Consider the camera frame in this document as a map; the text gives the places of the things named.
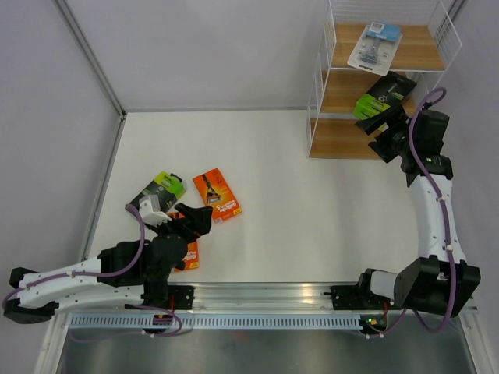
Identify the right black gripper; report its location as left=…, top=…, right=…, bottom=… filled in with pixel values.
left=356, top=103, right=418, bottom=164

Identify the green black razor box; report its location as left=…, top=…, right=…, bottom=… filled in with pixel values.
left=353, top=72, right=417, bottom=120
left=129, top=171, right=186, bottom=213

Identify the blue clear razor blister pack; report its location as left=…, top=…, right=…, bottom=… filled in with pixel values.
left=347, top=21, right=403, bottom=76

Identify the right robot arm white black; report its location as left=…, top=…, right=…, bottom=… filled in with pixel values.
left=356, top=105, right=481, bottom=318

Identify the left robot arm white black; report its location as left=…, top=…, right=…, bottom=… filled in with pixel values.
left=2, top=203, right=213, bottom=324

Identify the orange razor box centre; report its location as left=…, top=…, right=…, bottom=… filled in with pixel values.
left=193, top=168, right=242, bottom=224

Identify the orange razor box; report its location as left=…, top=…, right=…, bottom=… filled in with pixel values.
left=193, top=168, right=242, bottom=224
left=168, top=212, right=200, bottom=271

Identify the orange razor box front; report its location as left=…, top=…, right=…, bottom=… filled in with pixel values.
left=168, top=212, right=200, bottom=271

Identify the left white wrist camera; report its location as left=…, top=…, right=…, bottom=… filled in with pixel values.
left=139, top=195, right=171, bottom=227

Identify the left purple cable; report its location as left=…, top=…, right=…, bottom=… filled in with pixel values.
left=2, top=204, right=184, bottom=344

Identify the white wire wooden shelf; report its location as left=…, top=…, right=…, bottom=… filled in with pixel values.
left=306, top=1, right=462, bottom=159

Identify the aluminium rail frame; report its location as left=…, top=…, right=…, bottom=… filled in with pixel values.
left=54, top=280, right=480, bottom=315

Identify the white slotted cable duct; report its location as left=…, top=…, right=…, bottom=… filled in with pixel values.
left=69, top=313, right=362, bottom=330

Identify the aluminium corner post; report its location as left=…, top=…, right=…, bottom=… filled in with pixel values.
left=52, top=0, right=126, bottom=120

